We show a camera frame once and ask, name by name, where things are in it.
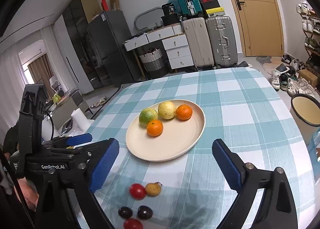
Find red tomato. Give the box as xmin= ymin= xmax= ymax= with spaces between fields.
xmin=123 ymin=218 xmax=143 ymax=229
xmin=129 ymin=183 xmax=147 ymax=200

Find orange tangerine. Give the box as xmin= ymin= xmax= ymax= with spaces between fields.
xmin=146 ymin=120 xmax=163 ymax=137
xmin=176 ymin=104 xmax=193 ymax=121

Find green yellow melon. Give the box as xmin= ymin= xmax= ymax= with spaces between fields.
xmin=139 ymin=108 xmax=158 ymax=127

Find person's left hand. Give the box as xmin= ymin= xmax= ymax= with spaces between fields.
xmin=18 ymin=178 xmax=39 ymax=211

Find white paper towel roll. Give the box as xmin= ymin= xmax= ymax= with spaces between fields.
xmin=71 ymin=108 xmax=94 ymax=131

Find dark plum left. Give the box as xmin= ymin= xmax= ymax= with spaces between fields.
xmin=118 ymin=206 xmax=133 ymax=219

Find dark plum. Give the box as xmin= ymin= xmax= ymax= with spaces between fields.
xmin=118 ymin=206 xmax=133 ymax=219
xmin=137 ymin=206 xmax=153 ymax=220

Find teal checkered tablecloth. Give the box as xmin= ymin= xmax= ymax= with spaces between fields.
xmin=88 ymin=68 xmax=316 ymax=228

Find dark plum right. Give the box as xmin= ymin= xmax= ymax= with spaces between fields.
xmin=137 ymin=206 xmax=153 ymax=220

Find cream round plate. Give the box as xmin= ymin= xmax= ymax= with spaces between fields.
xmin=125 ymin=99 xmax=206 ymax=162

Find yellow round melon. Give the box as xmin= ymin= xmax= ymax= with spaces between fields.
xmin=158 ymin=101 xmax=177 ymax=120

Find orange tangerine on plate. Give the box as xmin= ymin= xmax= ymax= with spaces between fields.
xmin=176 ymin=104 xmax=193 ymax=121

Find round stool cream top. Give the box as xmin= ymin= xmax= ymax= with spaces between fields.
xmin=290 ymin=93 xmax=320 ymax=127

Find black refrigerator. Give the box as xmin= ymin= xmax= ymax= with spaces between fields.
xmin=88 ymin=10 xmax=142 ymax=87

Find woven laundry basket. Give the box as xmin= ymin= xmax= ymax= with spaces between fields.
xmin=139 ymin=48 xmax=168 ymax=79

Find beige suitcase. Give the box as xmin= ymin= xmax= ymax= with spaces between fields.
xmin=182 ymin=17 xmax=214 ymax=68

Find silver suitcase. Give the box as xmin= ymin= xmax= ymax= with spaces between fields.
xmin=206 ymin=15 xmax=238 ymax=68

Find white drawer desk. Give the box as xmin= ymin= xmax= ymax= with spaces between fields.
xmin=124 ymin=23 xmax=194 ymax=70

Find oval mirror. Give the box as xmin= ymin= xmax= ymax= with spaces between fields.
xmin=133 ymin=7 xmax=164 ymax=31

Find wooden shoe rack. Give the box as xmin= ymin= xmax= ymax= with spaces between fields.
xmin=296 ymin=1 xmax=319 ymax=78

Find stacked shoe boxes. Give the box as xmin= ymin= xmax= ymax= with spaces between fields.
xmin=199 ymin=0 xmax=226 ymax=19

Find wooden door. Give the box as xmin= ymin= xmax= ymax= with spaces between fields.
xmin=231 ymin=0 xmax=284 ymax=56

